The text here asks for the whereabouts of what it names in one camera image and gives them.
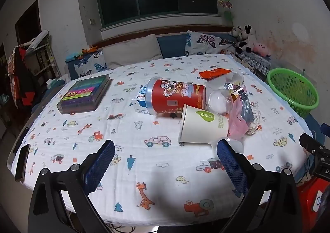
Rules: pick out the red plastic stool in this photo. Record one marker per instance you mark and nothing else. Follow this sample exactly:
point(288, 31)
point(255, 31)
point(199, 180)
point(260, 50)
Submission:
point(306, 204)

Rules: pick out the black and white plush toy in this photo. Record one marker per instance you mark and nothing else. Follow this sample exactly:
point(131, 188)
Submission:
point(243, 38)

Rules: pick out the hanging clothes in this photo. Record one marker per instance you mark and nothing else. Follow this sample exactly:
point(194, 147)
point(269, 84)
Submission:
point(22, 75)

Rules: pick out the blue and white milk carton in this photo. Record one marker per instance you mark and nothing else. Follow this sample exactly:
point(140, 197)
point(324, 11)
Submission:
point(140, 102)

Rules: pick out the wooden headboard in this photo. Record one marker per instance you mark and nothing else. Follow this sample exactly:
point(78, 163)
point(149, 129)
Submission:
point(167, 32)

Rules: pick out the orange snack packet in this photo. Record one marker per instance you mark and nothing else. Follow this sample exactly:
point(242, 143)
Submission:
point(214, 73)

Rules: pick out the blue cushion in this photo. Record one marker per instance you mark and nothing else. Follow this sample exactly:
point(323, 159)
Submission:
point(172, 46)

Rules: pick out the case of coloured pens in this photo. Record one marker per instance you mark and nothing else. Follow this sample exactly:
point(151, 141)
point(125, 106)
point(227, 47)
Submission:
point(82, 93)

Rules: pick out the orange plush toy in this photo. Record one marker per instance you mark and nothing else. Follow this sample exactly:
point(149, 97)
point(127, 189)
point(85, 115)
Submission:
point(90, 49)

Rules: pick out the tissue pack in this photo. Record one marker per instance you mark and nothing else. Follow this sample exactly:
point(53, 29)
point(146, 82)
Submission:
point(56, 82)

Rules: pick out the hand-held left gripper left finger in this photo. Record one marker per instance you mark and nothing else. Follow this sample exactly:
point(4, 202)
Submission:
point(100, 166)

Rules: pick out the printed white blanket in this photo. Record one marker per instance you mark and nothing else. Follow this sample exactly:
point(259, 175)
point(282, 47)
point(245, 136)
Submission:
point(154, 166)

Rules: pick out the green plastic basket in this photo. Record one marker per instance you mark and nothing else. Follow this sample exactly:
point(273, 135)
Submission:
point(294, 104)

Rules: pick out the beige pillow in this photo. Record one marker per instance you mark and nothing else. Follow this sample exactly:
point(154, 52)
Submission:
point(131, 51)

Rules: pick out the small clear plastic cup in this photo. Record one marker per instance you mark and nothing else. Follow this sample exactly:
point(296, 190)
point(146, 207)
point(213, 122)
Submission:
point(237, 145)

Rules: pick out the red cylindrical snack canister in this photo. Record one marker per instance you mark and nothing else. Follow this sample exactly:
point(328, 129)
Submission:
point(175, 93)

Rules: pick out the pink plastic bag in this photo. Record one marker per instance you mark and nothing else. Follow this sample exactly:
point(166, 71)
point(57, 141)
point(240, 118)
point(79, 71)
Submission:
point(237, 126)

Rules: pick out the wall flower decoration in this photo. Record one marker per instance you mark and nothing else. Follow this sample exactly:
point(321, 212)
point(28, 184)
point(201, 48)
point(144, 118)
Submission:
point(225, 3)

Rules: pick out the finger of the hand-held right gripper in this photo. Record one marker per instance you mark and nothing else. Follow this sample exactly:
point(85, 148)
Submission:
point(310, 141)

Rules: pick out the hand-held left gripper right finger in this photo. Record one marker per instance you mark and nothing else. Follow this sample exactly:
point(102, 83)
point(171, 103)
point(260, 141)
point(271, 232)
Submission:
point(232, 166)

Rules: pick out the small butterfly print pillow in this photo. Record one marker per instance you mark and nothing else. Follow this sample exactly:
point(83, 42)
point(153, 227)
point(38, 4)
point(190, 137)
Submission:
point(90, 65)

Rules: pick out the black phone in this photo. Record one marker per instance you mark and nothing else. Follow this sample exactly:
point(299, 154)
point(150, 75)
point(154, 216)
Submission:
point(22, 163)

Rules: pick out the white crumpled wrapper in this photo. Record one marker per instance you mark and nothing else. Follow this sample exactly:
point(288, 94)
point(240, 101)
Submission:
point(254, 127)

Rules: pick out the white paper cup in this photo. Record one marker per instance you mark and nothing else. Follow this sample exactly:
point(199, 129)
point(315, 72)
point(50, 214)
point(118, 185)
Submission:
point(201, 127)

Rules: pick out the large butterfly print pillow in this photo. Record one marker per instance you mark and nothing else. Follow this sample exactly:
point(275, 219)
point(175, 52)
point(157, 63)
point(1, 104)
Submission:
point(206, 42)

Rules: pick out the metal shelf rack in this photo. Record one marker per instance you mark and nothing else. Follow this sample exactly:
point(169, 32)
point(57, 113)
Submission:
point(43, 55)

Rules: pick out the pink plush toy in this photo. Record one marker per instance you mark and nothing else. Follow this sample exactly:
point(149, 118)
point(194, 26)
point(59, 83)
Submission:
point(261, 49)

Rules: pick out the checked folded cloth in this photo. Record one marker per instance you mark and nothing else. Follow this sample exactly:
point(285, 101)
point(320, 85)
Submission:
point(254, 61)

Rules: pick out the clear plastic dome lid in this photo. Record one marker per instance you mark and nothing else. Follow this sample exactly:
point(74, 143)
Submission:
point(219, 100)

